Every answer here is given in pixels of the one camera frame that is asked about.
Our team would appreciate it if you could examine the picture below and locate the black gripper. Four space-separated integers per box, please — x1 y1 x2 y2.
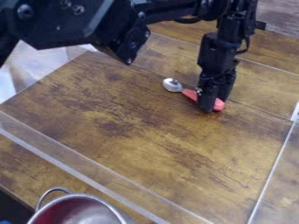
198 32 242 112

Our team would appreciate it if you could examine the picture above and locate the black strip on table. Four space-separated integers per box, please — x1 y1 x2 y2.
257 21 267 31

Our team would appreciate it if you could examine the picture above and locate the pink handled metal spoon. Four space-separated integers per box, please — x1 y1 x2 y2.
163 78 226 111

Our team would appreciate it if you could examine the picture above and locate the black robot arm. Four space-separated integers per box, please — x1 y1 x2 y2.
0 0 258 112

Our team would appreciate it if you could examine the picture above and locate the stainless steel pot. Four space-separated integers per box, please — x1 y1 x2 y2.
27 186 137 224

